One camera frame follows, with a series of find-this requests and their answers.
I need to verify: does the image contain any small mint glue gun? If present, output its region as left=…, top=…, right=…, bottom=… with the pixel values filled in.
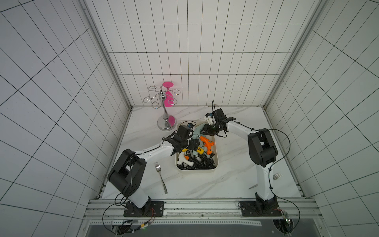
left=191, top=123, right=205, bottom=139

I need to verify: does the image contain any cream plastic storage box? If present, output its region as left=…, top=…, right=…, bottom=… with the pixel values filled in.
left=175, top=120, right=219, bottom=172

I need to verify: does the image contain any yellow glue gun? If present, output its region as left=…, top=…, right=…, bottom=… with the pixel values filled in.
left=182, top=147, right=204, bottom=155

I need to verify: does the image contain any white glue gun orange trigger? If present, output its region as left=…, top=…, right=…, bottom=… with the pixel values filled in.
left=177, top=153, right=194, bottom=167

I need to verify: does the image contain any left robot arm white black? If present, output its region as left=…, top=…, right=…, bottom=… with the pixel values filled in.
left=108, top=121, right=199, bottom=209

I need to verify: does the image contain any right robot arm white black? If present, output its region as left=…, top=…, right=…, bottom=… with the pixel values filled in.
left=200, top=117, right=278, bottom=211

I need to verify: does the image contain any chrome cup holder stand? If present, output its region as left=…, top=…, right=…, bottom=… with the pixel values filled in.
left=143, top=85, right=181, bottom=131

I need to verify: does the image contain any silver fork left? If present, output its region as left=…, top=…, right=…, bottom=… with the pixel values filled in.
left=155, top=162, right=168, bottom=194

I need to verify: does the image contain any silver fork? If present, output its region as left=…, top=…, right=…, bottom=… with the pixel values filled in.
left=248, top=173, right=283, bottom=190
left=155, top=162, right=168, bottom=194

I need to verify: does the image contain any pink wine glass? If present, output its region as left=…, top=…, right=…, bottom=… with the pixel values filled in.
left=162, top=81, right=177, bottom=126

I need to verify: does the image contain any silver fork right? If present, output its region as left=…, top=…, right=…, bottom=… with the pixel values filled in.
left=248, top=173, right=283, bottom=190

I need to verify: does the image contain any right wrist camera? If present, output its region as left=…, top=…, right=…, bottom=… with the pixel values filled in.
left=205, top=109, right=227, bottom=124

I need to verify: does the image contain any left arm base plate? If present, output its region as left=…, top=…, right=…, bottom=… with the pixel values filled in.
left=123, top=200, right=165, bottom=217

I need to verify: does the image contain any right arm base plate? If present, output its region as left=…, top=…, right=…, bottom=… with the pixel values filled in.
left=238, top=200, right=282, bottom=217

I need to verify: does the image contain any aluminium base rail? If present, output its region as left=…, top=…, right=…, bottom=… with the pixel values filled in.
left=84, top=198, right=322, bottom=226

